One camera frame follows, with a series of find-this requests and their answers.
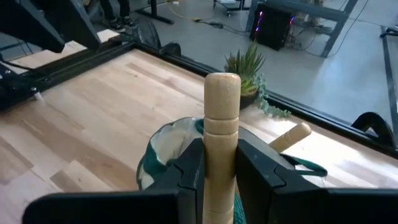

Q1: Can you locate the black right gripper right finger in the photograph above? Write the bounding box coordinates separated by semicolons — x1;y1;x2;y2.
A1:
236;138;398;224

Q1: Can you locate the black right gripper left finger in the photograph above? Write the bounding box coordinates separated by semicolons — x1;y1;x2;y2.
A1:
21;138;205;224

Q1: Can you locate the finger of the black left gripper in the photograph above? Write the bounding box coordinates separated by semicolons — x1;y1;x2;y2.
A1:
0;0;66;54
40;0;102;50

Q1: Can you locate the beige green gardening bag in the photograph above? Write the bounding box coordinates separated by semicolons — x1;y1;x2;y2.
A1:
136;116;329;224

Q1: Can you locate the narrow steel garden trowel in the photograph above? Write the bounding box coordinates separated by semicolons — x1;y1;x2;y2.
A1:
201;72;242;224

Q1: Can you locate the person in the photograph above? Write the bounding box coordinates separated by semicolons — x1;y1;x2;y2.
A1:
98;0;131;20

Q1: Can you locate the person's shoe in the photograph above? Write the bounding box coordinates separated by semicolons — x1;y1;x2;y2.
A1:
120;15;136;28
108;17;126;32

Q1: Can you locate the black stand foot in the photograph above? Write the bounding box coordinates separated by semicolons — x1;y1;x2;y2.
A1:
135;0;175;26

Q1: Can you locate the potted succulent plant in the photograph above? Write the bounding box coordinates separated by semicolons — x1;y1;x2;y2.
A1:
223;40;292;119

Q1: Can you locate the black computer tower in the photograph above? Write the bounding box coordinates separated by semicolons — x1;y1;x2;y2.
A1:
248;2;296;52

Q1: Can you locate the black frame handle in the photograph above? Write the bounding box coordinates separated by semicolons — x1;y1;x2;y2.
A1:
351;111;396;147
159;42;183;57

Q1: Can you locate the yellow cable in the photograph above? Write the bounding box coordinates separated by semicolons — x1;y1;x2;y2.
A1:
166;0;203;22

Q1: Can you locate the black desk frame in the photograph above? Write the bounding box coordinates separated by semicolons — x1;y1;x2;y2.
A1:
254;0;358;58

